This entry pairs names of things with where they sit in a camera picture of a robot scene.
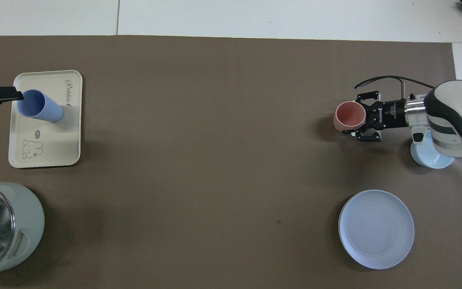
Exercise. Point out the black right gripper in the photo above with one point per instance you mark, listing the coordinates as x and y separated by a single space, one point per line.
393 113

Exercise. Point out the pink plastic cup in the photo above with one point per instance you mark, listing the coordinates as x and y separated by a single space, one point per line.
349 115

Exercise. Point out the blue plastic cup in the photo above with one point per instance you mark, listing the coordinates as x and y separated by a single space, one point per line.
40 106

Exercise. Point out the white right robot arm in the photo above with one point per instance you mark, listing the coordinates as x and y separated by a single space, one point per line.
451 116

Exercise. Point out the cream rabbit print tray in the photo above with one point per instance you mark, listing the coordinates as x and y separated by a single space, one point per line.
50 140

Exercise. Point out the light blue bowl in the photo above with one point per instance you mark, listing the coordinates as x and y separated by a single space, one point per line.
431 158

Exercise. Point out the blue round plate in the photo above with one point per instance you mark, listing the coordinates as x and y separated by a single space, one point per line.
376 228

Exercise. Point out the pale green cooking pot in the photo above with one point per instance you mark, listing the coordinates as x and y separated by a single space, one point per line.
28 224

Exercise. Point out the brown table mat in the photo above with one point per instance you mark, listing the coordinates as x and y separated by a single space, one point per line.
223 160

